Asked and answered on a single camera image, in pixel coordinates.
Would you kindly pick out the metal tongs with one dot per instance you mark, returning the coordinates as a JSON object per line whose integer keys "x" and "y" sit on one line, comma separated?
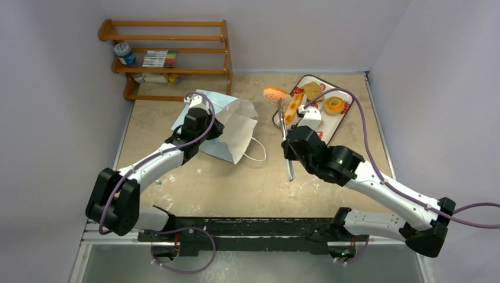
{"x": 288, "y": 163}

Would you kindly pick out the fake toast slice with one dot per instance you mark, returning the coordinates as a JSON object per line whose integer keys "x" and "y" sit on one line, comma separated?
{"x": 312, "y": 90}

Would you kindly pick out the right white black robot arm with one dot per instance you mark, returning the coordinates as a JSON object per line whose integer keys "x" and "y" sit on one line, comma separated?
{"x": 417, "y": 220}

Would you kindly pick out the fake long bread roll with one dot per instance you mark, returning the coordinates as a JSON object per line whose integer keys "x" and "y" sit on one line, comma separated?
{"x": 291, "y": 109}

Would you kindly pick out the strawberry pattern tray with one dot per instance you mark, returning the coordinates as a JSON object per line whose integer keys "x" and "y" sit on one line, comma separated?
{"x": 313, "y": 102}

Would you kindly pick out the coloured marker pen box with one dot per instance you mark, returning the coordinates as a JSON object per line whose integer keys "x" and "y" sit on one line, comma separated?
{"x": 159, "y": 58}

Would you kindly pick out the fake round bread bun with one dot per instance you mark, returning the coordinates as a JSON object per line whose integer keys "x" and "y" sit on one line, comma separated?
{"x": 333, "y": 106}

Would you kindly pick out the wooden shelf rack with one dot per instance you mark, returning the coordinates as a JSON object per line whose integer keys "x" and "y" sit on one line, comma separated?
{"x": 135, "y": 62}

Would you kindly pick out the white blue paper bag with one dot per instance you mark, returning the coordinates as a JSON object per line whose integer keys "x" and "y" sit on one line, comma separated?
{"x": 232, "y": 132}

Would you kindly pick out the yellow small block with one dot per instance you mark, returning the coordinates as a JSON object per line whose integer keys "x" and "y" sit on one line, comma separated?
{"x": 174, "y": 79}

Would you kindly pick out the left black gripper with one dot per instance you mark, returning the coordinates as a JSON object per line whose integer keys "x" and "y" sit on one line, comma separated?
{"x": 217, "y": 129}

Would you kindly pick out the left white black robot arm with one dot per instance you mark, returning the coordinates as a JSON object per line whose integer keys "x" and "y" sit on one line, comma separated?
{"x": 115, "y": 200}

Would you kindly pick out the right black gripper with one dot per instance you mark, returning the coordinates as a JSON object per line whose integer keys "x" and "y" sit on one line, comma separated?
{"x": 291, "y": 144}

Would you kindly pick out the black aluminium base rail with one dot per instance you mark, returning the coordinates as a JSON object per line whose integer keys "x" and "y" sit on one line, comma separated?
{"x": 188, "y": 236}

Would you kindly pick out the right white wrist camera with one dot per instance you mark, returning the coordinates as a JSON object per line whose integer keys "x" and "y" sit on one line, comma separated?
{"x": 310, "y": 117}

